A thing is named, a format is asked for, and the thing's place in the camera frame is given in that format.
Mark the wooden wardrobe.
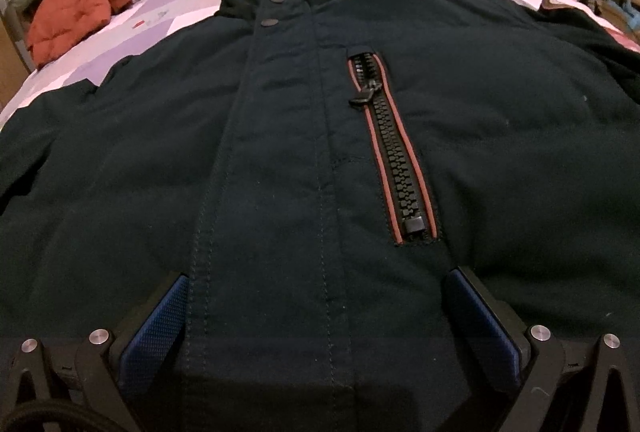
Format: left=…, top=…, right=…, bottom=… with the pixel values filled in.
left=0, top=7, right=34, bottom=108

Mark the orange red down jacket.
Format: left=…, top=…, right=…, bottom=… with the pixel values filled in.
left=26, top=0, right=132, bottom=70

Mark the dark navy padded jacket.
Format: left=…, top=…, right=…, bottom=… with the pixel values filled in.
left=0, top=0, right=640, bottom=432

